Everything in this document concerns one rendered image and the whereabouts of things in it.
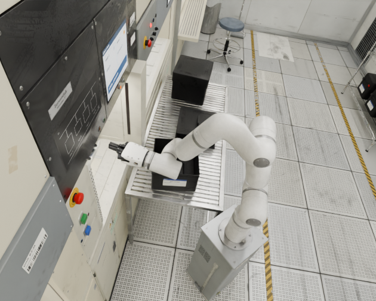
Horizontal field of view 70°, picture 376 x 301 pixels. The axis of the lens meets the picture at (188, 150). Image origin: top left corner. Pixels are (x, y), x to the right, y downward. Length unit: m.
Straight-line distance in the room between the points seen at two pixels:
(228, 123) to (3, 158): 0.65
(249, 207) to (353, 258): 1.78
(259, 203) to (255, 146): 0.39
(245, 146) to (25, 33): 0.67
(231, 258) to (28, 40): 1.32
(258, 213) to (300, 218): 1.61
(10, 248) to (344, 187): 3.05
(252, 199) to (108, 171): 0.84
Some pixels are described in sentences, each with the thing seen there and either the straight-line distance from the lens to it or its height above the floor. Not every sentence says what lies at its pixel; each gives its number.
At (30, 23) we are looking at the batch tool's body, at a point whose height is 1.91.
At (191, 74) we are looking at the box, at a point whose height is 1.01.
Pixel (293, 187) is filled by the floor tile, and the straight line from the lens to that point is 2.99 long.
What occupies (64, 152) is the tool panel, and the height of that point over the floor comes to 1.56.
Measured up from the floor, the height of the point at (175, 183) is 0.84.
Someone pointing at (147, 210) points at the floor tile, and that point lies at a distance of 2.48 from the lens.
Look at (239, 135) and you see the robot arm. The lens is 0.94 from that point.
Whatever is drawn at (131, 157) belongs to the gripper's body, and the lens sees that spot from 1.19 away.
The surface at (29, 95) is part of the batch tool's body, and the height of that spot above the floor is 1.80.
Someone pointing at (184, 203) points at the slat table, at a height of 0.76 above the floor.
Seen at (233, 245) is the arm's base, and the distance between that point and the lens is 1.58.
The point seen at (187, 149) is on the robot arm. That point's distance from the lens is 1.04.
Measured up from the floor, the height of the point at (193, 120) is 0.86.
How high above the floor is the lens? 2.18
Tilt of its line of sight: 48 degrees down
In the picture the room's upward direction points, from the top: 11 degrees clockwise
